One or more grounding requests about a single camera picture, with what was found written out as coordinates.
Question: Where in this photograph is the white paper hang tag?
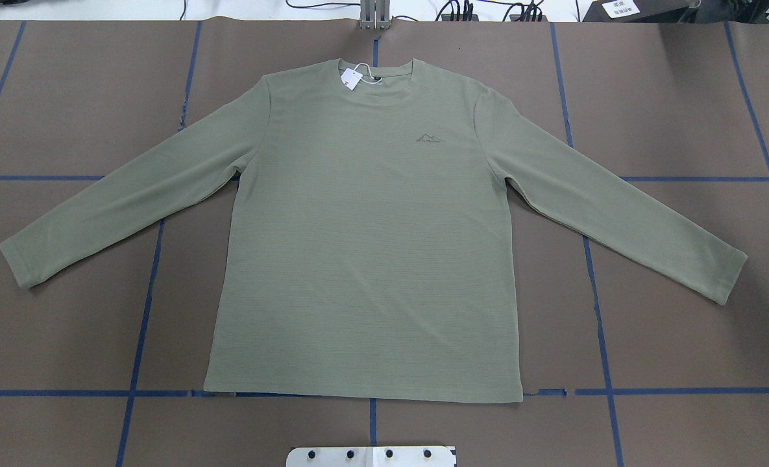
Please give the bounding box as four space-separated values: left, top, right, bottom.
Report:
340 68 364 91

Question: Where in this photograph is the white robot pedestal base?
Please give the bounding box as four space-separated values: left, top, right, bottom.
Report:
286 446 458 466

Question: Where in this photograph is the olive green long-sleeve shirt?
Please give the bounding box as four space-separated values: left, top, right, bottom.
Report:
0 59 747 404

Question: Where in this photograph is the black device with label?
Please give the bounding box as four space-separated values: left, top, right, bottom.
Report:
581 1 702 23

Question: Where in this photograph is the grey aluminium frame post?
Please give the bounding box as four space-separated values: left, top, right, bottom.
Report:
358 0 392 30

